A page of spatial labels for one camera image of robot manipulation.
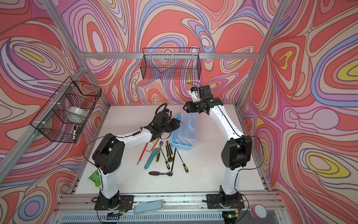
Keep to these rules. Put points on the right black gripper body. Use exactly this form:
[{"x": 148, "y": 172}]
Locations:
[{"x": 199, "y": 108}]

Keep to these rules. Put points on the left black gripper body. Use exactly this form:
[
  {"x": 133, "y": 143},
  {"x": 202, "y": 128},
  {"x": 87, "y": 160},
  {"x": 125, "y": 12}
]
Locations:
[{"x": 164, "y": 129}]

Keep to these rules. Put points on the blue plastic tool box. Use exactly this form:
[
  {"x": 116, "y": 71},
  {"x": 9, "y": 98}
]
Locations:
[{"x": 187, "y": 135}]

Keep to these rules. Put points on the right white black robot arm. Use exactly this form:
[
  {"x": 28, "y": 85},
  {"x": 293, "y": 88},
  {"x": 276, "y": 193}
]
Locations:
[{"x": 237, "y": 151}]

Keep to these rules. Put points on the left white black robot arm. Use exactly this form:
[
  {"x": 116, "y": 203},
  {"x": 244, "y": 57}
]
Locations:
[{"x": 108, "y": 155}]

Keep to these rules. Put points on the large black hex key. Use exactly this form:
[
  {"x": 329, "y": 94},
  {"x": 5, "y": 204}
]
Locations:
[{"x": 174, "y": 156}]

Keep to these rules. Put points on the teal utility knife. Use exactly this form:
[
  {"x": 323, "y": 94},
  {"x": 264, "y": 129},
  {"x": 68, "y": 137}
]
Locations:
[{"x": 151, "y": 158}]

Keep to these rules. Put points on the yellow black utility knife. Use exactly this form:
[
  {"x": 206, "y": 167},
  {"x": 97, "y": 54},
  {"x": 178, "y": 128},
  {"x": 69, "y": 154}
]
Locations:
[{"x": 170, "y": 156}]

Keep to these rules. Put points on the yellow black screwdriver right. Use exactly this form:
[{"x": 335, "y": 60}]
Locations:
[{"x": 184, "y": 165}]

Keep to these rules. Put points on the black ratchet wrench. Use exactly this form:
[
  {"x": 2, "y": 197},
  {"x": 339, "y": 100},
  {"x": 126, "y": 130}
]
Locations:
[{"x": 156, "y": 173}]

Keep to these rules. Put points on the green packet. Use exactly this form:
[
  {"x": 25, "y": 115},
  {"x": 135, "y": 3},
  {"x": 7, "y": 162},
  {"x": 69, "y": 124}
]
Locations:
[{"x": 95, "y": 178}]

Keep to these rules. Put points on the silver tape roll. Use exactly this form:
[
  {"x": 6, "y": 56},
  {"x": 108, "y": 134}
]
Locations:
[{"x": 77, "y": 111}]

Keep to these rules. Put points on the black marker pen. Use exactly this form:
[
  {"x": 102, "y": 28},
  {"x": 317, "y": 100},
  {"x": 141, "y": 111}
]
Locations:
[{"x": 74, "y": 134}]

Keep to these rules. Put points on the red handled hex key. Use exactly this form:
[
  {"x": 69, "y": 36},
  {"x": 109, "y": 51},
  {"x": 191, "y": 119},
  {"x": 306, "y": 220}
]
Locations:
[{"x": 148, "y": 148}]

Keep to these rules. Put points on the back black wire basket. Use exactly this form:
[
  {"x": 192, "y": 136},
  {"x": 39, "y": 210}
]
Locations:
[{"x": 171, "y": 63}]

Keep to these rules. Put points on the black wire basket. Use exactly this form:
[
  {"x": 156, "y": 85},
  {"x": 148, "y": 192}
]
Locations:
[
  {"x": 57, "y": 124},
  {"x": 171, "y": 63}
]

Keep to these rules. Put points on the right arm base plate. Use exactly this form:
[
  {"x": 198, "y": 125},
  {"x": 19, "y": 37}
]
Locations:
[{"x": 222, "y": 201}]

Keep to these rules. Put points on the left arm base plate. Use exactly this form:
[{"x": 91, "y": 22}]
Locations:
[{"x": 118, "y": 202}]

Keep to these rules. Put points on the left black wire basket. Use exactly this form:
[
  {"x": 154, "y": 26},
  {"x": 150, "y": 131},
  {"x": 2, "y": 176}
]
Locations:
[{"x": 57, "y": 124}]

